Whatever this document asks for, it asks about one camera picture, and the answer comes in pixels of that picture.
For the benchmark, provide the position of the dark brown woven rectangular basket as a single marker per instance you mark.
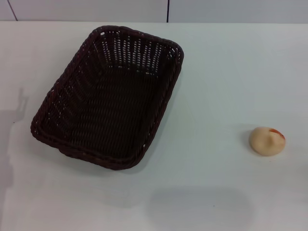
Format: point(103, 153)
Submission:
point(113, 113)

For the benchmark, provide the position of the beige bun with orange spot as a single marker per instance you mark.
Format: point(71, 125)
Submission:
point(263, 143)

